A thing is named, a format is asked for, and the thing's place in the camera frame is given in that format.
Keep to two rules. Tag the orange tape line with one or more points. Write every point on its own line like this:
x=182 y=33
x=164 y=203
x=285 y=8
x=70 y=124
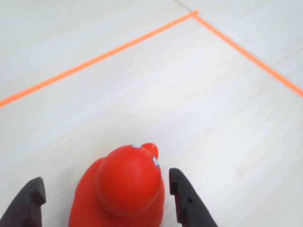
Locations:
x=248 y=55
x=94 y=60

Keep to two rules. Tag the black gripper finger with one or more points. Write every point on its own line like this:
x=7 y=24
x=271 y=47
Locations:
x=21 y=203
x=191 y=208

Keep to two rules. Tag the red rubber duck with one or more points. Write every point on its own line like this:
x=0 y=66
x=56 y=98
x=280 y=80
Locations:
x=125 y=189

